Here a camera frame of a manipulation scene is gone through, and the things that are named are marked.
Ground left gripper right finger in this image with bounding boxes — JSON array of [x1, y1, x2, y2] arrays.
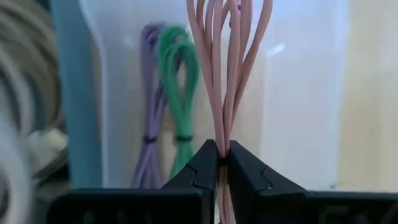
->
[[228, 140, 398, 224]]

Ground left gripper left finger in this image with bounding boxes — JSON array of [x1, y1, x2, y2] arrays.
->
[[46, 139, 218, 224]]

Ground green cable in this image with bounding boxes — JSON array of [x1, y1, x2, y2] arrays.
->
[[155, 25, 200, 179]]

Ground pink cable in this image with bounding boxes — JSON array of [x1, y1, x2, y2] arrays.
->
[[185, 0, 274, 224]]

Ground purple cable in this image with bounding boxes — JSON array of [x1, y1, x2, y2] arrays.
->
[[132, 22, 170, 190]]

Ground white braided cable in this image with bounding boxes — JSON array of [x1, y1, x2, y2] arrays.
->
[[0, 0, 68, 175], [0, 118, 34, 224]]

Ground clear plastic container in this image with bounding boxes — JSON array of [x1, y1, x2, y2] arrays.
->
[[79, 0, 352, 191]]

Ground teal plastic bin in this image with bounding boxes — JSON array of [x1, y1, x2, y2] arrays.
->
[[49, 0, 105, 190]]

